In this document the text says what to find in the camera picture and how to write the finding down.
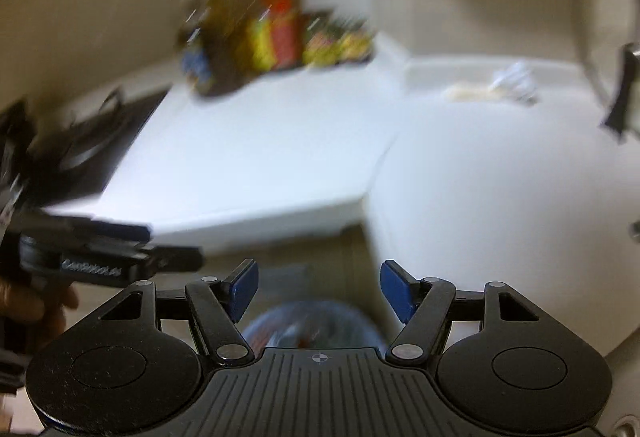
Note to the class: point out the black lid sauce jar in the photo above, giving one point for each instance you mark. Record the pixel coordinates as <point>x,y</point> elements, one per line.
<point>320,44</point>

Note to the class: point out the amber oil bottle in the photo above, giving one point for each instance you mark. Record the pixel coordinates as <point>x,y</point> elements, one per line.
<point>225,47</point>

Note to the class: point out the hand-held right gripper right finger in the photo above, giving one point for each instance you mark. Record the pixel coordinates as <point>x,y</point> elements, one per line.
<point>397,289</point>

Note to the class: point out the crumpled white paper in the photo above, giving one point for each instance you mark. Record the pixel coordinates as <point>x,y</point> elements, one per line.
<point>515,84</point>

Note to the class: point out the person's left hand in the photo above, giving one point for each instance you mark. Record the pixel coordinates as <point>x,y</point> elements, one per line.
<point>35,307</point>

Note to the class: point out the blue label oil bottle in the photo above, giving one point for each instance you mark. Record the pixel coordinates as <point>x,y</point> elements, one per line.
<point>197,64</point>

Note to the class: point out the glass pot lid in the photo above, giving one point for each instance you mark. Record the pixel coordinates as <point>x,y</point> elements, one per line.
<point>620,92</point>

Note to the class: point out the blue lined waste bin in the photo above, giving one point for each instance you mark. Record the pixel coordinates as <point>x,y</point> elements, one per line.
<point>320,322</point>

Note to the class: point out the checkered lid sauce jar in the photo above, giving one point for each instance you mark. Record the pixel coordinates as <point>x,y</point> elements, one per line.
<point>356,44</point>

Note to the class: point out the black gas stove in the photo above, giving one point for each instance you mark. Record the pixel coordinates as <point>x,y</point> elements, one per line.
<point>95,147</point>

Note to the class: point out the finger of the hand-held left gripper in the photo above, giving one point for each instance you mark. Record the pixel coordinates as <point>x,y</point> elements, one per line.
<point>175,258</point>
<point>110,231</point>

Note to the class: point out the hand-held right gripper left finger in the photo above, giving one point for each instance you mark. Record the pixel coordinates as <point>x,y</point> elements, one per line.
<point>242,289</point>

